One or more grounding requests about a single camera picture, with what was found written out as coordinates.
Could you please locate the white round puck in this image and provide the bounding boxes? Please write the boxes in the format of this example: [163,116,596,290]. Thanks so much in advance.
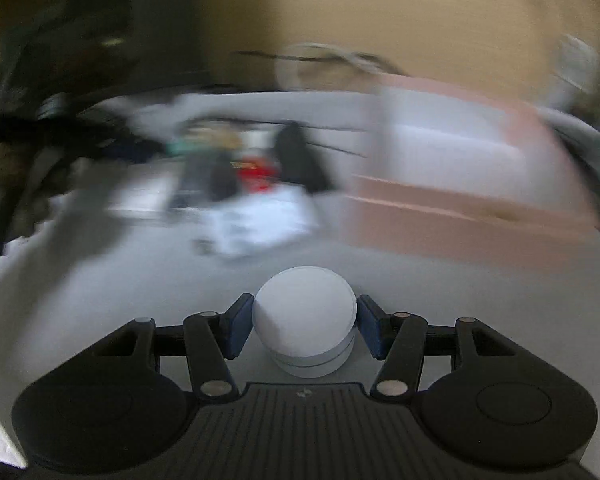
[252,266,358,379]

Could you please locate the grey cloth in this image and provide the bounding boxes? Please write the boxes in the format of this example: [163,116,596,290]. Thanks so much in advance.
[0,80,600,474]

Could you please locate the red small item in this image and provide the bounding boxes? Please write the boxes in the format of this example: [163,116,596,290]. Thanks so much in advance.
[233,157,277,193]

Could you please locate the pink cardboard box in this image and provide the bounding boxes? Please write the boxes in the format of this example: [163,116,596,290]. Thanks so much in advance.
[342,75,600,269]

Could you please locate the white cable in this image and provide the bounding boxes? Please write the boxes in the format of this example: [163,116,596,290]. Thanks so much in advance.
[274,41,406,91]

